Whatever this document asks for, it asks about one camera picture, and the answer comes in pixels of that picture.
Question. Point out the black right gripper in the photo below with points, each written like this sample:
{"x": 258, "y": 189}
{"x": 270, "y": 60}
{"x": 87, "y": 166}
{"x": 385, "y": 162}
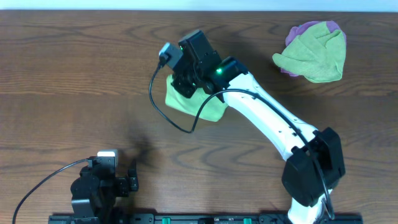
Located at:
{"x": 178, "y": 84}

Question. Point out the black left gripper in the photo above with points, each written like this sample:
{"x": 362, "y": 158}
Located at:
{"x": 123, "y": 183}

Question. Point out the light green microfiber cloth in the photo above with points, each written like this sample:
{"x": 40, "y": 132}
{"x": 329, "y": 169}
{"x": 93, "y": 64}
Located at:
{"x": 212, "y": 111}

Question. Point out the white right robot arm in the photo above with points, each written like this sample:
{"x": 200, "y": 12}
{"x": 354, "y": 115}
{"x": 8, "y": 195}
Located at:
{"x": 313, "y": 159}

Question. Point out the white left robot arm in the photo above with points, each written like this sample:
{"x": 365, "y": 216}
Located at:
{"x": 95, "y": 192}

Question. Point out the purple cloth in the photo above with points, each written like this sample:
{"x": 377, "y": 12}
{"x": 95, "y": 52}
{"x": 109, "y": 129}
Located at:
{"x": 298, "y": 31}

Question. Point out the olive green folded cloth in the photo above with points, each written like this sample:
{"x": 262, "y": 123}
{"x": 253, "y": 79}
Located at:
{"x": 314, "y": 54}

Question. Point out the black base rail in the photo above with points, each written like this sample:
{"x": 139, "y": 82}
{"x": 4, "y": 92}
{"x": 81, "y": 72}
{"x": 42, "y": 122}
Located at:
{"x": 148, "y": 218}

